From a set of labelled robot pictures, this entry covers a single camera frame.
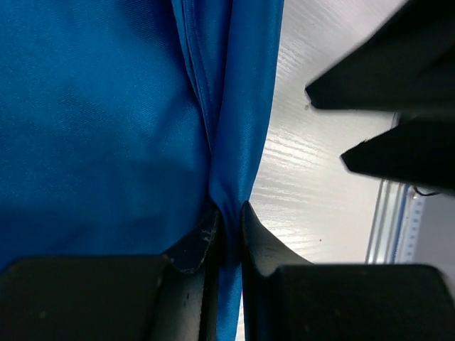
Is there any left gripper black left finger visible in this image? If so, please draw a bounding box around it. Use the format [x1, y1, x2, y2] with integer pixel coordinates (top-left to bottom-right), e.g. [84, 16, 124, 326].
[1, 208, 223, 340]

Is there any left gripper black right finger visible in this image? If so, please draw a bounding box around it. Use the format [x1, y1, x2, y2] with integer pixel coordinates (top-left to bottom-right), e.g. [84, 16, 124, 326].
[240, 202, 454, 340]

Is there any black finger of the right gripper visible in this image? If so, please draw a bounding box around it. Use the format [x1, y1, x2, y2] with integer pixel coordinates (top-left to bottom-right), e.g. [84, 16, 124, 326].
[306, 1, 454, 112]
[341, 119, 454, 195]

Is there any blue cloth napkin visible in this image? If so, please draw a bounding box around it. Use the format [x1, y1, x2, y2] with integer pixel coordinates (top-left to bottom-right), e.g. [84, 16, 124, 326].
[1, 1, 284, 340]

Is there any white slotted cable duct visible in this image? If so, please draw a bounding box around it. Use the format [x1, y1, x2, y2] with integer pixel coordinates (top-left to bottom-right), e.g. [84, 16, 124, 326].
[394, 188, 426, 264]

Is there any aluminium mounting rail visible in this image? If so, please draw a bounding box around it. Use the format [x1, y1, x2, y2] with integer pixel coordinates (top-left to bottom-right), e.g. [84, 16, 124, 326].
[365, 180, 409, 264]

